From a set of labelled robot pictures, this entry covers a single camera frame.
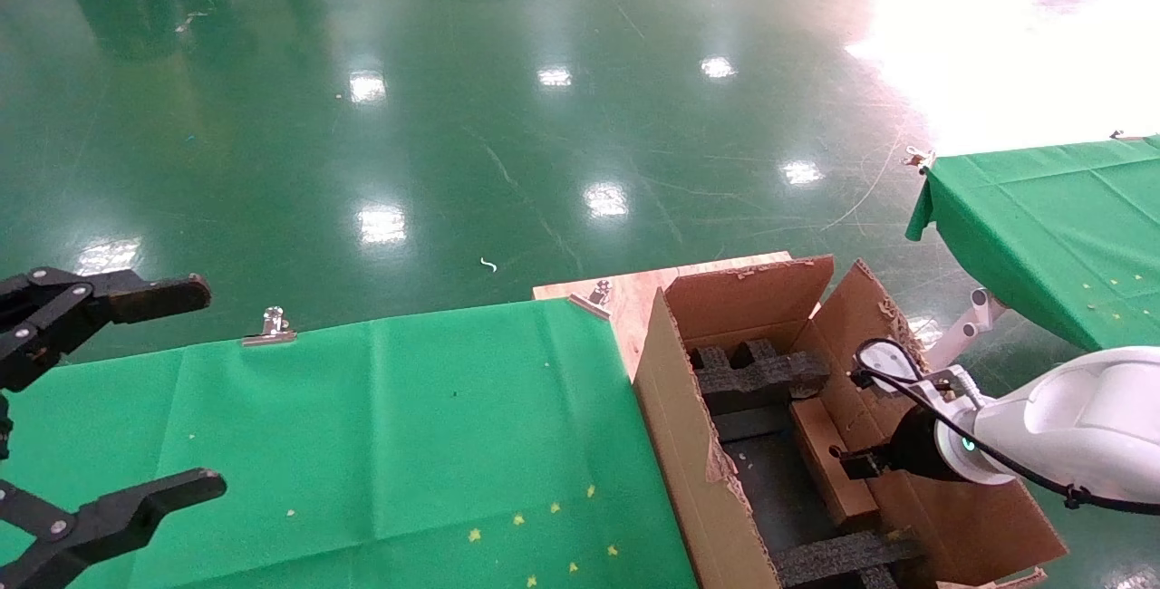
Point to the pale metal table strut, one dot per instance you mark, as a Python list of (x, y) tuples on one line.
[(965, 331)]

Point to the large green table cloth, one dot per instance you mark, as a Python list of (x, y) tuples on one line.
[(362, 435)]

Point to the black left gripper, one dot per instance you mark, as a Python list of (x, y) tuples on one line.
[(4, 430)]

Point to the small brown cardboard box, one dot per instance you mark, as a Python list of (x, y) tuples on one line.
[(816, 439)]

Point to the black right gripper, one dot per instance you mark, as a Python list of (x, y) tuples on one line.
[(920, 448)]

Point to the large open cardboard carton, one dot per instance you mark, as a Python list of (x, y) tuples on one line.
[(979, 535)]

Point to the grey packed flat device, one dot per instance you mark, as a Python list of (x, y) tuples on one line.
[(770, 498)]

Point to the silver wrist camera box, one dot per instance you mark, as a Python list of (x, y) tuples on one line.
[(884, 356)]

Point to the small white curled scrap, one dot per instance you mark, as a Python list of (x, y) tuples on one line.
[(488, 265)]

